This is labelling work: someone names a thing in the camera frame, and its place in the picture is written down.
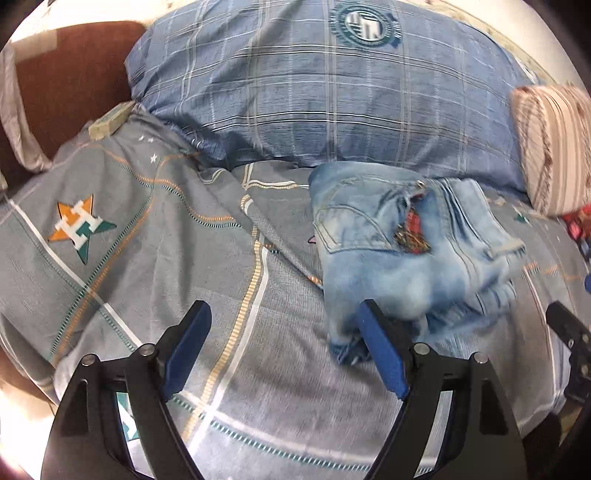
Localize blue plaid pillow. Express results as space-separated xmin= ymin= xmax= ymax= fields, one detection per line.
xmin=126 ymin=0 xmax=539 ymax=199

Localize grey printed bed sheet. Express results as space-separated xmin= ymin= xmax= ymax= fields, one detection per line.
xmin=0 ymin=104 xmax=591 ymax=480

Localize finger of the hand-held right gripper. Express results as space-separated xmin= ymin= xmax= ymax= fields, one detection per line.
xmin=545 ymin=300 xmax=591 ymax=409

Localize light blue denim pants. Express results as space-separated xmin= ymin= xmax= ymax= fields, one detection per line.
xmin=308 ymin=161 xmax=528 ymax=366

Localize red patterned cloth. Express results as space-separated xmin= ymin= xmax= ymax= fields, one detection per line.
xmin=560 ymin=209 xmax=591 ymax=260

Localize brown wooden headboard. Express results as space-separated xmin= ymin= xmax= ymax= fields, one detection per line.
xmin=0 ymin=21 xmax=148 ymax=188

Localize small grey-green box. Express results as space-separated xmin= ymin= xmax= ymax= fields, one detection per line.
xmin=89 ymin=102 xmax=136 ymax=140

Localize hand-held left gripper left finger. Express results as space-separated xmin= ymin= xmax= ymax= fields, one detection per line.
xmin=41 ymin=300 xmax=213 ymax=480

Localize grey hanging cloth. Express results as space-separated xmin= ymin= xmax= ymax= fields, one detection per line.
xmin=0 ymin=46 xmax=52 ymax=175

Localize beige striped pillow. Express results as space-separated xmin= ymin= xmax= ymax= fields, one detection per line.
xmin=510 ymin=83 xmax=591 ymax=219

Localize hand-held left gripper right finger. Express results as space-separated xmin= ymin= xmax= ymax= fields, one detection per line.
xmin=356 ymin=299 xmax=528 ymax=480

